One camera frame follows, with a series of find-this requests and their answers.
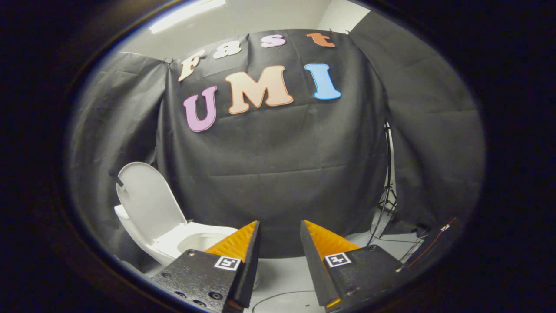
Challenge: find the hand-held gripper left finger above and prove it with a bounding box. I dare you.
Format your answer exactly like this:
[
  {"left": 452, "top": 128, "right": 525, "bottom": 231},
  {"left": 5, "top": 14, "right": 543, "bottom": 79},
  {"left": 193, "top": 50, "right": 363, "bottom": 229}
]
[{"left": 149, "top": 220, "right": 261, "bottom": 313}]

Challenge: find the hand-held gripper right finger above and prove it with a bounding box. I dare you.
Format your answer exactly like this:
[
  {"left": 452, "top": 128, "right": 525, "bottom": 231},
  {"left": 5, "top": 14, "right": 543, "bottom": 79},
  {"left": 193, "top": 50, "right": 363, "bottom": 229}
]
[{"left": 299, "top": 220, "right": 411, "bottom": 311}]

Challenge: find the white toilet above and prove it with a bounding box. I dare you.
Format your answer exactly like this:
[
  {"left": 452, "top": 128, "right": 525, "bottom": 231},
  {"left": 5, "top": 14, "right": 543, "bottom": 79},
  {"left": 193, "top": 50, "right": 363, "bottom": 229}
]
[{"left": 114, "top": 204, "right": 261, "bottom": 291}]

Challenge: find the black backdrop cloth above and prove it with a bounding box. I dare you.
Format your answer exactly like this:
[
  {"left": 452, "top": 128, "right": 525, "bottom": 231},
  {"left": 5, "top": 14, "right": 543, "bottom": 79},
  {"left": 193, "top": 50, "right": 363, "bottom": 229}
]
[{"left": 67, "top": 11, "right": 485, "bottom": 261}]

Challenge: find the black tripod stand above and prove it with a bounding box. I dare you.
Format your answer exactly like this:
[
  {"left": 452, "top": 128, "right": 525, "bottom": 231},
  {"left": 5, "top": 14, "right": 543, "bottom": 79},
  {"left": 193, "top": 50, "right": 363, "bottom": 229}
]
[{"left": 367, "top": 122, "right": 398, "bottom": 246}]

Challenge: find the black floor cable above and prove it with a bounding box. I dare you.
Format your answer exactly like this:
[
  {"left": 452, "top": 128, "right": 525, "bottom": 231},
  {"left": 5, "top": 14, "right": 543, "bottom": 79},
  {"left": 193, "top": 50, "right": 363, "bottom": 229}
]
[{"left": 263, "top": 290, "right": 314, "bottom": 311}]

